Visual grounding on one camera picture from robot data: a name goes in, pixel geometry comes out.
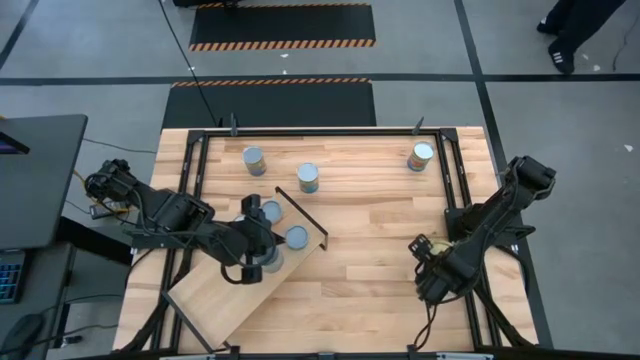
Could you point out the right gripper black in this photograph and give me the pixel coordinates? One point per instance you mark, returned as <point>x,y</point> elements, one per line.
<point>445,270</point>

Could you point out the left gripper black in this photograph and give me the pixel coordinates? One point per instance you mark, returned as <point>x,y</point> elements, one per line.
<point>255,240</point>

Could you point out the mushrooms can yellow orange label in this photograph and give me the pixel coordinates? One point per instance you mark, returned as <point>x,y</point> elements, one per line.
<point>273,212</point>

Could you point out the tuna fish can green label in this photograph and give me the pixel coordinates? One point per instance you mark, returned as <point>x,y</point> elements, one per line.
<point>296,237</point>

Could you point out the peaches can yellow grey label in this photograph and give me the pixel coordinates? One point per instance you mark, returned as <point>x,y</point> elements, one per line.
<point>254,156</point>

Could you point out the tomatoes can teal yellow label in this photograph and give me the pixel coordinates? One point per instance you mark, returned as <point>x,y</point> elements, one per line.
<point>422,150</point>
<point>308,172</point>

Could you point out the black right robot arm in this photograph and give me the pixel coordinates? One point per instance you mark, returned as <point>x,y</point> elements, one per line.
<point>500,215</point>

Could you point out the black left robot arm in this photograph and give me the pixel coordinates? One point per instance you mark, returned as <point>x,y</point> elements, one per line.
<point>170,215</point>

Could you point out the black table clamp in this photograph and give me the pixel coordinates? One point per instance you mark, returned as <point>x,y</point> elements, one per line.
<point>233,125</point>
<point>412,351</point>
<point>418,126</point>

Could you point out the black hazard-striped floor mat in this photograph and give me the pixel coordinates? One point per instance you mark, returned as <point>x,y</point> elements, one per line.
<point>280,25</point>
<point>270,105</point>

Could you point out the black power adapter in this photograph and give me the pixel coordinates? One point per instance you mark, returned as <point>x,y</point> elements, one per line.
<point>98,212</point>

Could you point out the black desk leg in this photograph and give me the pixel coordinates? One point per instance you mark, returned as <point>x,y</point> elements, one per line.
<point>90,241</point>

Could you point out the backlit keyboard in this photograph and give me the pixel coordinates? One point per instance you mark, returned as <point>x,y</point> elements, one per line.
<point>10,277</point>

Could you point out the black computer mouse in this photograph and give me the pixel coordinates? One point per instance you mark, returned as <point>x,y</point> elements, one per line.
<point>20,334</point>

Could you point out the computer monitor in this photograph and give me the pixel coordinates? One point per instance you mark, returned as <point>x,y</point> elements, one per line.
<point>12,145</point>

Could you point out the person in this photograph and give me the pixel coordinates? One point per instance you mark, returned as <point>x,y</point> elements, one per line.
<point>575,20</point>

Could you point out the wooden shelf black metal frame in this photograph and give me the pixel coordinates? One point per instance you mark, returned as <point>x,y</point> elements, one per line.
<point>215,300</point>

